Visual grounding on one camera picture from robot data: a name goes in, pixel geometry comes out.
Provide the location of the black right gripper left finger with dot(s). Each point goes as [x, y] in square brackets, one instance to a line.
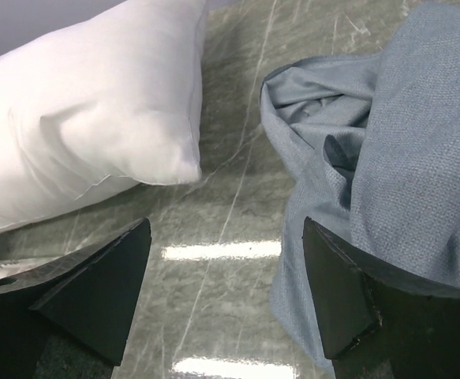
[71, 317]

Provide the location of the blue beige striped pillowcase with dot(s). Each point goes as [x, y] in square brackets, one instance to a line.
[373, 145]

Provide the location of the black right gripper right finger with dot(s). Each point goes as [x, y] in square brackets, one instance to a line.
[375, 319]

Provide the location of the white pillow insert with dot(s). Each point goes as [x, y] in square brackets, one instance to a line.
[91, 110]

